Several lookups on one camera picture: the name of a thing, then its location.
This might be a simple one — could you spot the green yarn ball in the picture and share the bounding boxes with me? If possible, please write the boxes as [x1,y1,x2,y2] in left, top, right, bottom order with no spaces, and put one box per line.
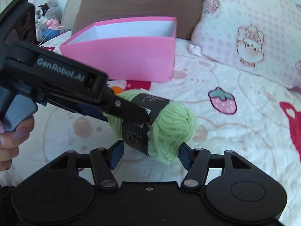
[105,89,198,164]

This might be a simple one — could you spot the person's left hand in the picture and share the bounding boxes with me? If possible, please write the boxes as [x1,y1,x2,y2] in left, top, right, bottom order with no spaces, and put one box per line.
[0,116,35,171]

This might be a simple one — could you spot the orange makeup sponge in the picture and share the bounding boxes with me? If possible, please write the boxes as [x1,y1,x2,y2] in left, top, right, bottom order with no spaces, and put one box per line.
[110,86,123,95]

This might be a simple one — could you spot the grey plush toy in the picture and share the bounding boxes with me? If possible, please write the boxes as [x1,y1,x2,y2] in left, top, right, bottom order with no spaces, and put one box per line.
[36,0,71,42]

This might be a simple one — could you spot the pink cardboard box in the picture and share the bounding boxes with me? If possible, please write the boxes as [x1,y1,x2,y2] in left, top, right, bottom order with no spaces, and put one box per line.
[60,17,177,83]

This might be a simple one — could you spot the black white plush doll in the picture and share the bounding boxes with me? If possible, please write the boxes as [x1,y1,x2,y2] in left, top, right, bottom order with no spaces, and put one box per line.
[35,3,49,23]

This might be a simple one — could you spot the bear print bed blanket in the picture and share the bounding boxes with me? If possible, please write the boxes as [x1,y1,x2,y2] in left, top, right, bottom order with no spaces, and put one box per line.
[1,39,300,225]

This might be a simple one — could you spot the brown embroidered pillow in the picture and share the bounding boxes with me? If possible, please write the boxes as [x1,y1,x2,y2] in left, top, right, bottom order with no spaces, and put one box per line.
[72,0,203,40]

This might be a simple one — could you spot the pink checked pillow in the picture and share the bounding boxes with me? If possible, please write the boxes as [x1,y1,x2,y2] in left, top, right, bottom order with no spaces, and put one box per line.
[191,0,300,88]

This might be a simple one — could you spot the white charging cable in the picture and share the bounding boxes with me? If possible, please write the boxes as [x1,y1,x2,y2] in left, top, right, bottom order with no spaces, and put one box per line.
[37,24,71,47]

